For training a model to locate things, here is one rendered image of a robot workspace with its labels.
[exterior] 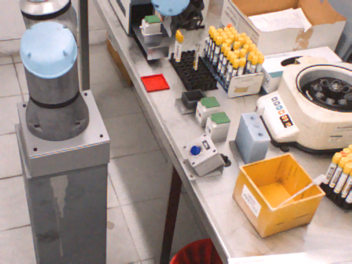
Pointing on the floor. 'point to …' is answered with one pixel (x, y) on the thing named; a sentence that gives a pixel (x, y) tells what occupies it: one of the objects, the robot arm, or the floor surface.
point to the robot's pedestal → (67, 212)
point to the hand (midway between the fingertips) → (168, 24)
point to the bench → (155, 101)
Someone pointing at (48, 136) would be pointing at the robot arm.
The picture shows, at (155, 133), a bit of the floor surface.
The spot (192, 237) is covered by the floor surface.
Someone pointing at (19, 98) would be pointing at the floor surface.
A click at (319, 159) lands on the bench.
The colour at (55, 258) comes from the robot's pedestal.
